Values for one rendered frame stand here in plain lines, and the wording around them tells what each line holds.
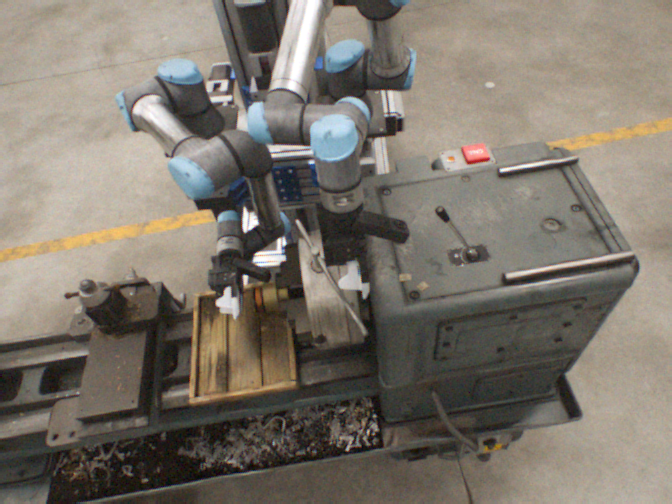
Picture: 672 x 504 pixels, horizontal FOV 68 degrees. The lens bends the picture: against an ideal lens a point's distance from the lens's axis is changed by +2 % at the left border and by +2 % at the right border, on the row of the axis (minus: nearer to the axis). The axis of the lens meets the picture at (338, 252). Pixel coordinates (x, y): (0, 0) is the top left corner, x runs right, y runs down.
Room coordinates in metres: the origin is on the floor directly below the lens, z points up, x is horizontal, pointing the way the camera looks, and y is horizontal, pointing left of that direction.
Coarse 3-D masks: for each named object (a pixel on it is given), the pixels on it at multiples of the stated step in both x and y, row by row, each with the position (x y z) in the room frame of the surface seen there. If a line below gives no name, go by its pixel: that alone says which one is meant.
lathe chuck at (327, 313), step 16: (304, 240) 0.77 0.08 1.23; (320, 240) 0.76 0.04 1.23; (304, 256) 0.72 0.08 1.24; (304, 272) 0.67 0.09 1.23; (320, 272) 0.67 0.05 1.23; (336, 272) 0.66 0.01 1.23; (304, 288) 0.64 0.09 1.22; (320, 288) 0.63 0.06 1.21; (320, 304) 0.60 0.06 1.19; (336, 304) 0.60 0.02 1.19; (320, 320) 0.58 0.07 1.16; (336, 320) 0.57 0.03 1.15; (336, 336) 0.56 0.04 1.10
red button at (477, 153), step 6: (480, 144) 0.97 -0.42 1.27; (462, 150) 0.96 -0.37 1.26; (468, 150) 0.95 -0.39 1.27; (474, 150) 0.95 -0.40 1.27; (480, 150) 0.94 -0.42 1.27; (486, 150) 0.94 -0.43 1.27; (468, 156) 0.93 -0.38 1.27; (474, 156) 0.93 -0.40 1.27; (480, 156) 0.92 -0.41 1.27; (486, 156) 0.92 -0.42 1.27; (468, 162) 0.91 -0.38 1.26; (474, 162) 0.91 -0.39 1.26; (480, 162) 0.91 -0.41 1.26
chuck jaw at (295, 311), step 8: (280, 304) 0.68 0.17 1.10; (288, 304) 0.67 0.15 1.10; (296, 304) 0.67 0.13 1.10; (304, 304) 0.66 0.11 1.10; (280, 312) 0.65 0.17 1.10; (288, 312) 0.65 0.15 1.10; (296, 312) 0.64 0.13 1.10; (304, 312) 0.64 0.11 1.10; (288, 320) 0.63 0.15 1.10; (296, 320) 0.62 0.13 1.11; (304, 320) 0.61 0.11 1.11; (296, 328) 0.59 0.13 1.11; (304, 328) 0.59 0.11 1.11; (304, 336) 0.58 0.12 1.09; (312, 336) 0.58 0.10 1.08; (320, 336) 0.57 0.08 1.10
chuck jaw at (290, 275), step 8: (288, 248) 0.78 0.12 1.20; (296, 248) 0.77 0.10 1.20; (288, 256) 0.76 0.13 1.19; (296, 256) 0.76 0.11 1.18; (280, 264) 0.76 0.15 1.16; (288, 264) 0.75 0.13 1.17; (296, 264) 0.75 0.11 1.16; (280, 272) 0.76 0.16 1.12; (288, 272) 0.74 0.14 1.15; (296, 272) 0.74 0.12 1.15; (280, 280) 0.73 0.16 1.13; (288, 280) 0.73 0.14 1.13; (296, 280) 0.72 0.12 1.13
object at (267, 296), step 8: (256, 288) 0.73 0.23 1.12; (264, 288) 0.72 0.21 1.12; (272, 288) 0.72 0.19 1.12; (280, 288) 0.72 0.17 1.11; (288, 288) 0.74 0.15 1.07; (256, 296) 0.70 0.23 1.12; (264, 296) 0.70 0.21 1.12; (272, 296) 0.69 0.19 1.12; (280, 296) 0.70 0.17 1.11; (288, 296) 0.70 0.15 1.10; (256, 304) 0.69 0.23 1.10; (264, 304) 0.68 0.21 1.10; (272, 304) 0.68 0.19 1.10; (256, 312) 0.68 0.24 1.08; (264, 312) 0.68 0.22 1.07; (272, 312) 0.67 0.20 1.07
